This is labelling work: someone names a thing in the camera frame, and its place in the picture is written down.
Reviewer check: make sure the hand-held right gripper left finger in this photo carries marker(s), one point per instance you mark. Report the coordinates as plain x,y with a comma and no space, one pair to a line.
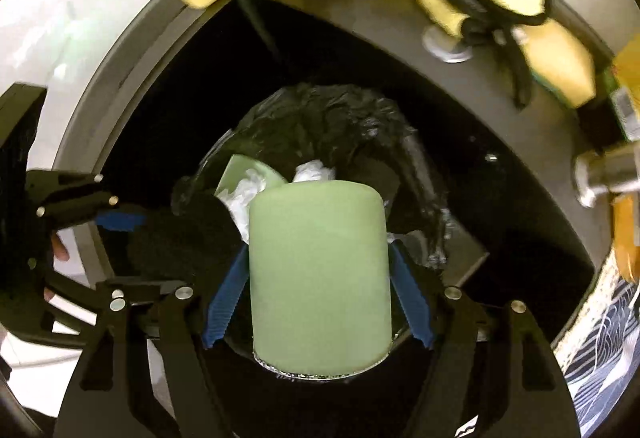
227,298

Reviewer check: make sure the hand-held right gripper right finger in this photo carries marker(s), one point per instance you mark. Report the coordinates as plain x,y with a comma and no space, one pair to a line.
410,298

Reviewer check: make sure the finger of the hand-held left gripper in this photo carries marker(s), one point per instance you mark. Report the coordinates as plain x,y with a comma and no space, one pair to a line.
150,285
120,220

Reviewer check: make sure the green cup with cone print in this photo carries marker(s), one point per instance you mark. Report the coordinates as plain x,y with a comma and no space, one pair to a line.
320,268

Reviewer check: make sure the white tissue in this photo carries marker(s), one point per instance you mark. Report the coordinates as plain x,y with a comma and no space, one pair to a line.
312,170
247,198

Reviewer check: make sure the light green scoop cup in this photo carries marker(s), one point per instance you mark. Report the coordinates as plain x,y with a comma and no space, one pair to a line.
245,170

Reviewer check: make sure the trash bin with black bag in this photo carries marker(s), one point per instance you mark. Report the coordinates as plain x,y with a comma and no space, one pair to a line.
325,128

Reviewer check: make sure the person's left hand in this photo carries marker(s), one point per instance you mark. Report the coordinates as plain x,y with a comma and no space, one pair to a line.
61,249

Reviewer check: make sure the blue white patterned tablecloth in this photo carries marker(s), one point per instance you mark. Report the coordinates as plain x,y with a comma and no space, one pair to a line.
600,358

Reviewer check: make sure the yellow oil bottle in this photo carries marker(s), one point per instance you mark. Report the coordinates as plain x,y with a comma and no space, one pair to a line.
627,238

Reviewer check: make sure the yellow sponge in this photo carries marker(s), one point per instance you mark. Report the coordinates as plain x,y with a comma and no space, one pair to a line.
560,63

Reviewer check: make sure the grey round shelf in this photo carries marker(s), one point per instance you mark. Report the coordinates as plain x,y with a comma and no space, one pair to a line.
380,18

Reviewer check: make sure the yellow green packet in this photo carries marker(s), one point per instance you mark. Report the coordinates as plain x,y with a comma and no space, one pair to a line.
625,93

